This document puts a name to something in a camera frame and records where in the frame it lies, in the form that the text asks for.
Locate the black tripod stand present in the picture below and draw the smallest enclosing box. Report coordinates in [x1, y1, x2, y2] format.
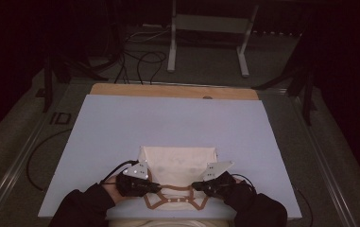
[252, 58, 317, 127]
[35, 51, 110, 114]

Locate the person's left hand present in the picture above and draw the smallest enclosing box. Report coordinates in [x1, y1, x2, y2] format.
[101, 175, 125, 204]

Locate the cream baby bodysuit brown trim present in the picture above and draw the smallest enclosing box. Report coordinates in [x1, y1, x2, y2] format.
[136, 145, 222, 212]

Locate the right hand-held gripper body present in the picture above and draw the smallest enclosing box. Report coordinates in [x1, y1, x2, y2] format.
[200, 160, 242, 199]

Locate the white floor cable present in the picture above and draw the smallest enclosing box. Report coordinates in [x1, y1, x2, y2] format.
[125, 27, 171, 44]

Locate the light blue mat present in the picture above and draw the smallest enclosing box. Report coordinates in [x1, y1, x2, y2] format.
[38, 94, 303, 220]

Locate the long black floor cable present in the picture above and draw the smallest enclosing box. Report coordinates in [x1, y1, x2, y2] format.
[26, 127, 74, 192]

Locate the looped black floor cable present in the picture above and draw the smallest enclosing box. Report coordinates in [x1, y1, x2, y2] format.
[135, 50, 168, 86]

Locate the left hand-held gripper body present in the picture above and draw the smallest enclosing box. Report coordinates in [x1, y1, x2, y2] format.
[115, 159, 154, 199]

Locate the white metal stand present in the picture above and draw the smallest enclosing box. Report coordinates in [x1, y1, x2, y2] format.
[166, 0, 260, 79]

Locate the left hand-held gripper black cable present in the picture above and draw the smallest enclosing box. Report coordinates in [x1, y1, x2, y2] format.
[99, 159, 140, 185]

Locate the thin black floor cable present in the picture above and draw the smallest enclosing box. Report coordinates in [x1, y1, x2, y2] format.
[295, 186, 315, 227]

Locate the right hand-held gripper black cable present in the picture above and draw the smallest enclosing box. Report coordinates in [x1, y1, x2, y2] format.
[231, 173, 258, 195]

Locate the hand-held gripper black cable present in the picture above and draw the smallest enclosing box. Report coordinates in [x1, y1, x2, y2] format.
[99, 159, 140, 185]
[231, 173, 258, 195]

